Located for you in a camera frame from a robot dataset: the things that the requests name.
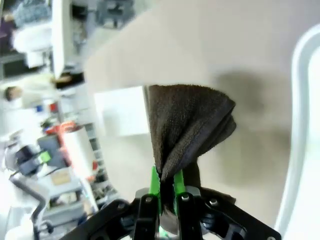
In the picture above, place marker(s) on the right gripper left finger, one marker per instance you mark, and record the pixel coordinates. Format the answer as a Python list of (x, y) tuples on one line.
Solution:
[(146, 217)]

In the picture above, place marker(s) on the person in white coat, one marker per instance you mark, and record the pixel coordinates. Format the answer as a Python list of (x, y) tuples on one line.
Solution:
[(35, 87)]

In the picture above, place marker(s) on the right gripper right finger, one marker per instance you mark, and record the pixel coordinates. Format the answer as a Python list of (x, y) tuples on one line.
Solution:
[(187, 217)]

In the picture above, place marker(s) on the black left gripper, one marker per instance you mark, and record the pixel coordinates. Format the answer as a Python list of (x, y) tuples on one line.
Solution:
[(27, 161)]

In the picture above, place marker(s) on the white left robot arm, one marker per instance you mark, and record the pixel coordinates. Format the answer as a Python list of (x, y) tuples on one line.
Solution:
[(6, 160)]

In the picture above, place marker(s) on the orange roller holder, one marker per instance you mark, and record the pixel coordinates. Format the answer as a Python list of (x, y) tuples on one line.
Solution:
[(63, 127)]

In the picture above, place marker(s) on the metal tray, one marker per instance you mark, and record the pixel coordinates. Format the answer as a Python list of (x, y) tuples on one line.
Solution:
[(300, 75)]

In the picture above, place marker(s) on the grey box with tan label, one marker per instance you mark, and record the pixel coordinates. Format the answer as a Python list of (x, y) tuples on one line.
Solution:
[(63, 178)]

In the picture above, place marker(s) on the dark brown cloth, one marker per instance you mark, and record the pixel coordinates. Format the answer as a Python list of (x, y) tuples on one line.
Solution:
[(185, 125)]

